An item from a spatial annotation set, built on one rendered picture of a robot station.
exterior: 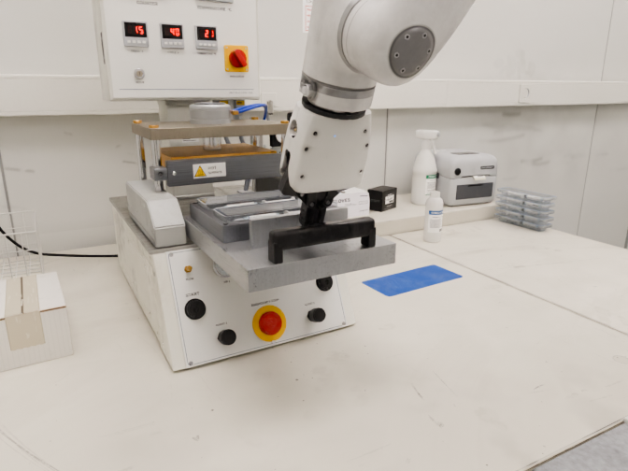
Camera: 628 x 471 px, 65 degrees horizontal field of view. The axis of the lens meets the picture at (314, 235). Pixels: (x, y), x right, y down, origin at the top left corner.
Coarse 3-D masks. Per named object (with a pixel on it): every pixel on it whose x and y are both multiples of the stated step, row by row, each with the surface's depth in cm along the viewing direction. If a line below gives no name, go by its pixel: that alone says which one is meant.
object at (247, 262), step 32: (192, 224) 78; (256, 224) 65; (288, 224) 67; (224, 256) 65; (256, 256) 63; (288, 256) 63; (320, 256) 63; (352, 256) 65; (384, 256) 68; (256, 288) 59
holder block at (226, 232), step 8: (192, 208) 80; (200, 208) 77; (192, 216) 81; (200, 216) 76; (208, 216) 72; (200, 224) 77; (208, 224) 73; (216, 224) 70; (224, 224) 68; (232, 224) 68; (240, 224) 68; (248, 224) 69; (216, 232) 70; (224, 232) 67; (232, 232) 68; (240, 232) 69; (248, 232) 69; (224, 240) 68; (232, 240) 68; (240, 240) 69
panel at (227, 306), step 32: (192, 256) 81; (192, 288) 80; (224, 288) 82; (288, 288) 87; (320, 288) 89; (192, 320) 79; (224, 320) 81; (256, 320) 83; (288, 320) 86; (192, 352) 78; (224, 352) 80
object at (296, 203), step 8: (288, 200) 78; (296, 200) 78; (216, 208) 73; (224, 208) 73; (232, 208) 73; (240, 208) 73; (248, 208) 73; (256, 208) 73; (264, 208) 73; (272, 208) 73; (280, 208) 73; (288, 208) 73
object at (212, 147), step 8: (208, 144) 97; (216, 144) 97; (224, 144) 108; (232, 144) 108; (240, 144) 108; (248, 144) 108; (168, 152) 93; (176, 152) 93; (184, 152) 93; (192, 152) 93; (200, 152) 93; (208, 152) 93; (216, 152) 93; (224, 152) 93; (232, 152) 93; (240, 152) 93; (248, 152) 94; (256, 152) 94; (264, 152) 95; (272, 152) 96
